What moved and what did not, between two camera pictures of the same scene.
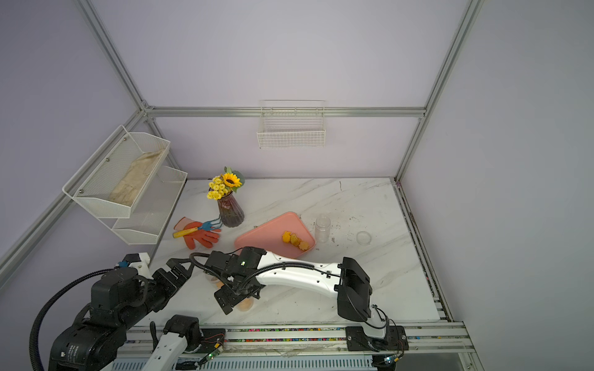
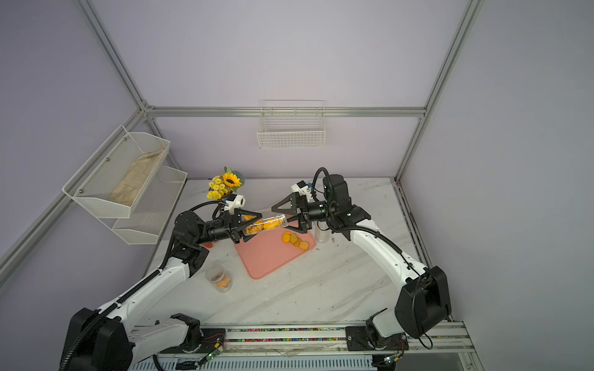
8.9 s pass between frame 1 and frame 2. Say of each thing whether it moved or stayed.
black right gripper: moved
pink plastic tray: stayed
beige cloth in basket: stayed
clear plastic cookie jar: stayed
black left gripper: moved
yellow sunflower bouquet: stayed
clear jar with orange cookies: moved
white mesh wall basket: stayed
